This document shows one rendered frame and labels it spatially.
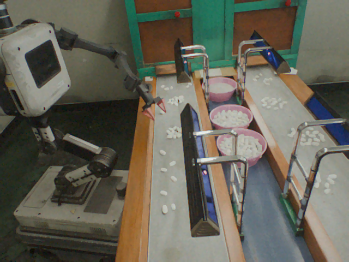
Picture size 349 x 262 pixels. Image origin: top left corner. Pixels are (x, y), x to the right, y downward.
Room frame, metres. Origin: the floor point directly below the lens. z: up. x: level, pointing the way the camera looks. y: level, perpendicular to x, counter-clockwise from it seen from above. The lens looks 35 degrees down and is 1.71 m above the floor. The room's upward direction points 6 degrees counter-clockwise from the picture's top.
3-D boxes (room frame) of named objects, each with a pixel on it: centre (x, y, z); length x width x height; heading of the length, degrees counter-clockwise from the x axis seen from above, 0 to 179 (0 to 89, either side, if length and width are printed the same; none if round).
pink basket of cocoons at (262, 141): (1.15, -0.36, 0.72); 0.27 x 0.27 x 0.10
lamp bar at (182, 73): (1.71, -0.10, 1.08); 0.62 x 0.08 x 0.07; 178
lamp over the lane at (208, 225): (0.74, -0.07, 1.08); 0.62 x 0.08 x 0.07; 178
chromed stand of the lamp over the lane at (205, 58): (1.71, -0.18, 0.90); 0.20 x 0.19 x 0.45; 178
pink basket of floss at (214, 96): (1.87, -0.38, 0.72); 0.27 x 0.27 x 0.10
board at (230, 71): (2.09, -0.39, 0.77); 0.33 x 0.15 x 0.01; 88
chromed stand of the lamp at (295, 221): (0.72, -0.54, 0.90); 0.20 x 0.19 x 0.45; 178
